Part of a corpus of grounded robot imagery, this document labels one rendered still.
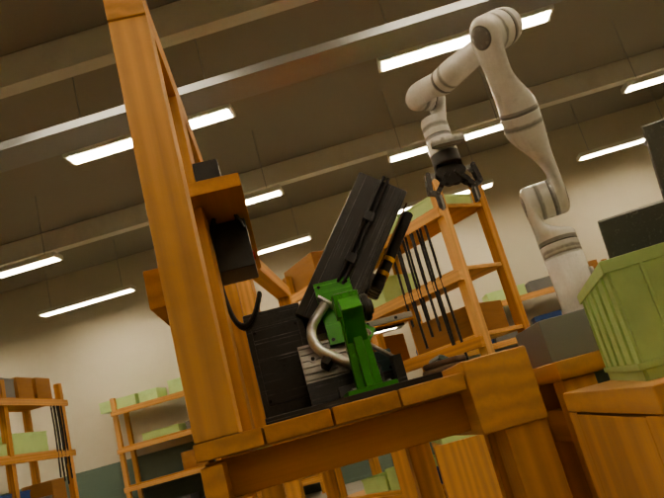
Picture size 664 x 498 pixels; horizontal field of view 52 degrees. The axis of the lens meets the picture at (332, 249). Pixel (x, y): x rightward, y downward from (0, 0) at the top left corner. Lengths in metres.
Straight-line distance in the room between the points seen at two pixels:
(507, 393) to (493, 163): 10.45
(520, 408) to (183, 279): 0.73
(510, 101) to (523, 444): 0.76
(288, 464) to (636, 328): 0.77
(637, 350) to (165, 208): 0.96
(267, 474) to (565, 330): 0.72
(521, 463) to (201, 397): 0.65
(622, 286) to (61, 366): 11.85
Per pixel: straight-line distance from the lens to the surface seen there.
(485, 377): 1.43
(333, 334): 2.02
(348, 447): 1.46
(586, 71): 10.32
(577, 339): 1.59
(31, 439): 8.14
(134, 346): 12.01
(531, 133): 1.65
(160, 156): 1.53
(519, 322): 4.94
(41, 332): 12.79
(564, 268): 1.66
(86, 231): 10.36
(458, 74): 1.75
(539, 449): 1.45
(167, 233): 1.47
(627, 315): 1.00
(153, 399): 11.18
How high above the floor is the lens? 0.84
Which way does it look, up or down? 15 degrees up
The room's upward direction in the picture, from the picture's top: 15 degrees counter-clockwise
